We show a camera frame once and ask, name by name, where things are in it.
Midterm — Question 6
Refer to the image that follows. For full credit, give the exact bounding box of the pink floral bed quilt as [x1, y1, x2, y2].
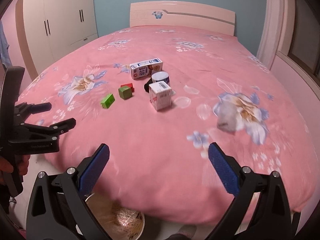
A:
[19, 26, 319, 224]

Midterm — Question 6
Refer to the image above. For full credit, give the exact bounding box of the long white milk carton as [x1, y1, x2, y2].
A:
[130, 58, 163, 80]

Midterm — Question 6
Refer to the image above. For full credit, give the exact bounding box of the cream wardrobe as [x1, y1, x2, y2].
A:
[15, 0, 98, 79]

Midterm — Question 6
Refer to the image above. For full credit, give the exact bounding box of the blue hanging cloth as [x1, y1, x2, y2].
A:
[0, 22, 12, 68]

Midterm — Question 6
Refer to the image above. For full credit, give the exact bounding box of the white window frame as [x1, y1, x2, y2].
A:
[257, 0, 319, 79]

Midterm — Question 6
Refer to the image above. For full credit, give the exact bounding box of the clear plastic cup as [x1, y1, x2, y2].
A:
[217, 102, 238, 133]

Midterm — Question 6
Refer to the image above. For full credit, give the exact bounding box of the pink wooden headboard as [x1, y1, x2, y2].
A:
[130, 1, 235, 36]

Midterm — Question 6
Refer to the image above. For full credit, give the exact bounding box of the person's left hand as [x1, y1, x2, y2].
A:
[0, 154, 30, 183]

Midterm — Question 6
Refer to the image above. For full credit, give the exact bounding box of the white blue round can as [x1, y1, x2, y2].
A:
[151, 71, 170, 86]

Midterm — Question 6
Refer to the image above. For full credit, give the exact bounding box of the light green toy brick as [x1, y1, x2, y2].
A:
[100, 93, 115, 109]

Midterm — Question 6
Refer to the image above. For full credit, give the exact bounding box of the small white red carton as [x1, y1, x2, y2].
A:
[149, 81, 172, 111]

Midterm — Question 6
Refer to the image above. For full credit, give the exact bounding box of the dark green cube block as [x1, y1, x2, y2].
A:
[118, 86, 132, 100]

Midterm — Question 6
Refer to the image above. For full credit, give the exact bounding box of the white paper trash bucket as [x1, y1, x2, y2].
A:
[86, 193, 145, 239]

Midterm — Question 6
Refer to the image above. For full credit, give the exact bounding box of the red toy block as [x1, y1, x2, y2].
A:
[120, 83, 135, 93]

